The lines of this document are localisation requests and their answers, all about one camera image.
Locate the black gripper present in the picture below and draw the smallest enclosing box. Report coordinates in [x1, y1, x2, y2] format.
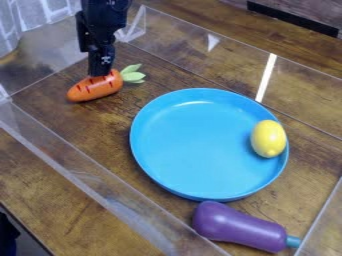
[75, 0, 133, 77]

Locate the orange toy carrot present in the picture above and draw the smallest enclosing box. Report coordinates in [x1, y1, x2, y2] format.
[67, 64, 146, 102]

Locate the blue round tray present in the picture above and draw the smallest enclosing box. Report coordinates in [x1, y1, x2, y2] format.
[130, 88, 289, 202]

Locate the white patterned curtain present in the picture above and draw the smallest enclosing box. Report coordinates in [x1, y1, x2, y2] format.
[0, 0, 81, 58]

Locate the yellow toy lemon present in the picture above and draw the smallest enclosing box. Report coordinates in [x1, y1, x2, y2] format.
[250, 120, 288, 158]

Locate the purple toy eggplant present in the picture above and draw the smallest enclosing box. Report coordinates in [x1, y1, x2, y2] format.
[193, 201, 301, 253]

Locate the clear acrylic enclosure wall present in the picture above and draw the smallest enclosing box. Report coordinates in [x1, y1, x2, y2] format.
[0, 0, 342, 256]

